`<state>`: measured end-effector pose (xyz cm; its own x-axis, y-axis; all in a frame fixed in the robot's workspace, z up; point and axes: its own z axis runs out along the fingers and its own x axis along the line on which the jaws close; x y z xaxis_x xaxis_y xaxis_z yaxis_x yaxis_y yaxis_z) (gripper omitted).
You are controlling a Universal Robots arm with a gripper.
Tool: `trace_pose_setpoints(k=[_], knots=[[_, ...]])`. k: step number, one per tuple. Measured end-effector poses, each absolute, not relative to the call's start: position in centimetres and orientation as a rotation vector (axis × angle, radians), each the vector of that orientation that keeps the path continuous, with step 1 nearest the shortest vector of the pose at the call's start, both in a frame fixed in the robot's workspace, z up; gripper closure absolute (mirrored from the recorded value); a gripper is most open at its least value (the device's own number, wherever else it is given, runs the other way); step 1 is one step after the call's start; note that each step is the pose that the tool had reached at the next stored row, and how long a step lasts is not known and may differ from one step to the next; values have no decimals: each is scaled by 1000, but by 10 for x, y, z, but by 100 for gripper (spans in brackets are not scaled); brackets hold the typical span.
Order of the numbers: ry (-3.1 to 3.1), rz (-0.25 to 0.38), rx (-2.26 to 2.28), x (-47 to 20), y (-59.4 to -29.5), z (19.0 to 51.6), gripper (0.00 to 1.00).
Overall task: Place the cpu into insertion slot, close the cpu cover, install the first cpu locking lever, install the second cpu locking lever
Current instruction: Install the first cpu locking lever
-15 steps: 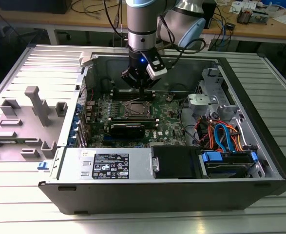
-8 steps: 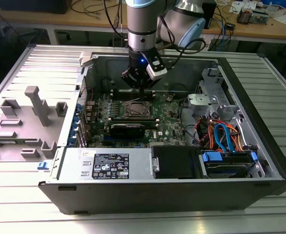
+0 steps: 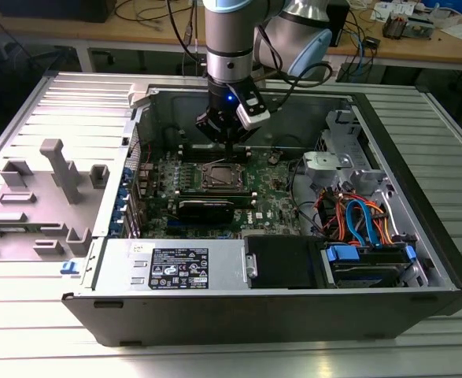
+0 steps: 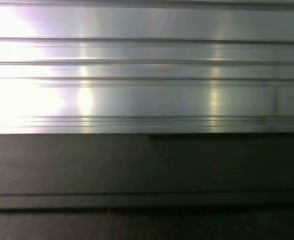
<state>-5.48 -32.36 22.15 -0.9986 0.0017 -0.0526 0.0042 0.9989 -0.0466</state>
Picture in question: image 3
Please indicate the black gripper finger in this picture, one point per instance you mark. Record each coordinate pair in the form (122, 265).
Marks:
(215, 126)
(241, 134)

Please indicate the thin metal locking lever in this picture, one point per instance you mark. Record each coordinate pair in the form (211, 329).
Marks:
(222, 181)
(216, 161)

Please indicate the square silver CPU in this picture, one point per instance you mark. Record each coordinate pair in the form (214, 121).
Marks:
(220, 173)

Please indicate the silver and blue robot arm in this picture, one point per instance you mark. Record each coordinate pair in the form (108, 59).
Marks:
(228, 39)

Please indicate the black RAM slot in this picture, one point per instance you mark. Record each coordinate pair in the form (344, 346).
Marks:
(215, 196)
(188, 146)
(215, 192)
(188, 154)
(188, 158)
(188, 150)

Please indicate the blue expansion slot clip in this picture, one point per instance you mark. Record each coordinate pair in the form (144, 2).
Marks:
(116, 229)
(123, 193)
(127, 175)
(119, 212)

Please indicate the round coin battery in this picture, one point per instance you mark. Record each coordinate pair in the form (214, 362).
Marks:
(274, 158)

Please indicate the green motherboard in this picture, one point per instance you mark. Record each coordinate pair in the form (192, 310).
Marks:
(270, 197)

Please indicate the pale grey plastic block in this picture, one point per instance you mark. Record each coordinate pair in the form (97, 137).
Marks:
(138, 94)

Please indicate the black graphics card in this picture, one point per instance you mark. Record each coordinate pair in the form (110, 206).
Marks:
(205, 212)

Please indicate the silver metal disk bay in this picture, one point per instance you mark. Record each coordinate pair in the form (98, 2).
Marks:
(327, 161)

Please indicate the silver power supply with label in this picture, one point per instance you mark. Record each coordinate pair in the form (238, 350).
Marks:
(222, 264)

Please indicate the black plastic box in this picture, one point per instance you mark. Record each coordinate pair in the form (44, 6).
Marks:
(282, 262)

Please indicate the tall black box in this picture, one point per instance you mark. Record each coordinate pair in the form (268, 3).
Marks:
(341, 23)

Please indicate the wooden desk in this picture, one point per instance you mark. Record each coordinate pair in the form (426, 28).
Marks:
(97, 30)

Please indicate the blue disk carrier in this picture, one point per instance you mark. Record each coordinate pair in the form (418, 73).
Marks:
(342, 253)

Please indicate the small black adapter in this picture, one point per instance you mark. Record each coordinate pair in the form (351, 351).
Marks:
(372, 42)

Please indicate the small white card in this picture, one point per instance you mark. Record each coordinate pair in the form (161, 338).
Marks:
(381, 11)

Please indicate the black PC case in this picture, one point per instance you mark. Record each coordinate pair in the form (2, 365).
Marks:
(254, 319)

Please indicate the dark hard disk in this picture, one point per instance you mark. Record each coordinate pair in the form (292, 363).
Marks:
(364, 275)

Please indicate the metal heat sink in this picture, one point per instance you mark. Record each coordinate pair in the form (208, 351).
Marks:
(396, 25)

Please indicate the flat black box device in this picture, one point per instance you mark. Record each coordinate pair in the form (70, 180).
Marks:
(57, 8)

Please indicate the grey plastic parts rack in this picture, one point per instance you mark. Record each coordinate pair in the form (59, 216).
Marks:
(38, 212)

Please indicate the grey electronic part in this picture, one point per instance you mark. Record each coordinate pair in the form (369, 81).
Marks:
(423, 23)

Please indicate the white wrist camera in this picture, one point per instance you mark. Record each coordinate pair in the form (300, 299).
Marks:
(254, 114)

